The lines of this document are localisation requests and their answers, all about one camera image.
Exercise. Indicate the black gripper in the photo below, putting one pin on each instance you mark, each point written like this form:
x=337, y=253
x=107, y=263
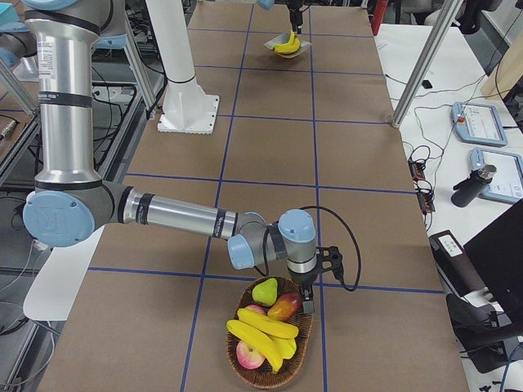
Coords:
x=304, y=279

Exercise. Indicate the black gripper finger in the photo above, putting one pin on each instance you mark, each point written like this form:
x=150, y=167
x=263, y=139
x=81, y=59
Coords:
x=296, y=20

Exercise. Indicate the yellow banana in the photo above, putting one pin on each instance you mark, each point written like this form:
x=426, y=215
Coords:
x=268, y=325
x=258, y=340
x=283, y=38
x=291, y=46

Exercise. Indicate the grey square plate orange rim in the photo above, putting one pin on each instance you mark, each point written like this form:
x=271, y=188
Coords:
x=305, y=45

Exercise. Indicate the brown wicker basket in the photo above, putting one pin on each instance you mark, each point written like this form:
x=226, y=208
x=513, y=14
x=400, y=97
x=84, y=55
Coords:
x=292, y=350

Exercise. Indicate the red mango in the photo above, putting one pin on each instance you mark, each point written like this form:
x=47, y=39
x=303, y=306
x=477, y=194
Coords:
x=285, y=307

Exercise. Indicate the green pear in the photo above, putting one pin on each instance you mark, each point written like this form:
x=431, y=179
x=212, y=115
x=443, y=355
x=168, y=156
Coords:
x=266, y=292

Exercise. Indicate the pink apple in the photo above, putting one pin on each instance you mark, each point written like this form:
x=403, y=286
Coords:
x=248, y=357

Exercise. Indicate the orange circuit board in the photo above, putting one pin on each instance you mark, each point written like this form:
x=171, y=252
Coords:
x=424, y=189

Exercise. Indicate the black water bottle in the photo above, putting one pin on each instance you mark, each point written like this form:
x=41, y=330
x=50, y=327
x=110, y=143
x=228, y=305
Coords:
x=468, y=189

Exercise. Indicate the black laptop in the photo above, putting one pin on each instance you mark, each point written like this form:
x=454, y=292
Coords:
x=496, y=254

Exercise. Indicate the blue teach pendant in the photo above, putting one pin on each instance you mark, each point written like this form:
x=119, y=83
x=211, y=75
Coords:
x=506, y=186
x=478, y=124

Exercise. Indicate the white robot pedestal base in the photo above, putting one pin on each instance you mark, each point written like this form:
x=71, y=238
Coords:
x=186, y=106

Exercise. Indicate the aluminium frame post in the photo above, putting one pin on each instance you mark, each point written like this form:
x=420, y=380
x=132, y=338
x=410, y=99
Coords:
x=437, y=35

